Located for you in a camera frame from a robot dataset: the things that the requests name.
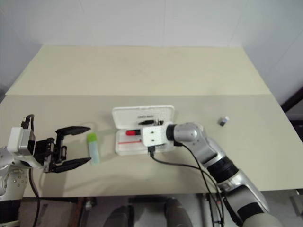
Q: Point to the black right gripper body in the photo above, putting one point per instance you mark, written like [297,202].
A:
[159,122]

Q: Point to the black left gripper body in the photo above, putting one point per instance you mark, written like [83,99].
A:
[50,152]

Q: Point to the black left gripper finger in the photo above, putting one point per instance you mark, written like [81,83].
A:
[73,130]
[71,164]

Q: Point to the red marker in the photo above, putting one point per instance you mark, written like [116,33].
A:
[132,133]

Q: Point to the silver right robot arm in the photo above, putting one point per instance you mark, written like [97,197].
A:
[213,151]

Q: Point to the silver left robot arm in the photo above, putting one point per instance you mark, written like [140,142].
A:
[8,180]

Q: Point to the white plastic pencil case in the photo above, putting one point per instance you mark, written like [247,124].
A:
[132,114]

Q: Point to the thin red pen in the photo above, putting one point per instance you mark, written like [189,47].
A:
[129,142]

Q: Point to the green glue stick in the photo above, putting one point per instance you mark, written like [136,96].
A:
[94,149]

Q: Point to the brown cardboard box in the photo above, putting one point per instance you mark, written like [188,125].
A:
[47,212]

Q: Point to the small grey block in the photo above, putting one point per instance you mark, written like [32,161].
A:
[223,121]

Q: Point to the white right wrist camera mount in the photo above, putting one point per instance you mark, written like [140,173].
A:
[154,136]

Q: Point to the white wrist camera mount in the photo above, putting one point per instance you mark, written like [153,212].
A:
[16,140]
[154,136]

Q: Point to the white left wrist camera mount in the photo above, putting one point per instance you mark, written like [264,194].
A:
[16,140]

